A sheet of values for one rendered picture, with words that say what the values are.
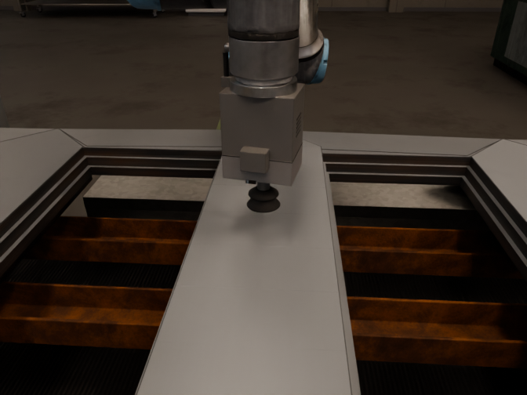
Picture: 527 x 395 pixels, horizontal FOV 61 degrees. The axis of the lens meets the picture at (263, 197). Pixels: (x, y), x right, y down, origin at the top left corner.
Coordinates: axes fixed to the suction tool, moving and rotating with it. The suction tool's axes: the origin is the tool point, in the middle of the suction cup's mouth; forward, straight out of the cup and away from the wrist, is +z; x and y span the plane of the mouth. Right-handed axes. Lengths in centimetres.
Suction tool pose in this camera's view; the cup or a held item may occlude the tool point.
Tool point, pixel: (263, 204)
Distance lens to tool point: 57.4
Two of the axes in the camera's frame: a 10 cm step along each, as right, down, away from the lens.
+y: 9.7, 1.3, -2.3
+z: 0.0, 8.7, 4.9
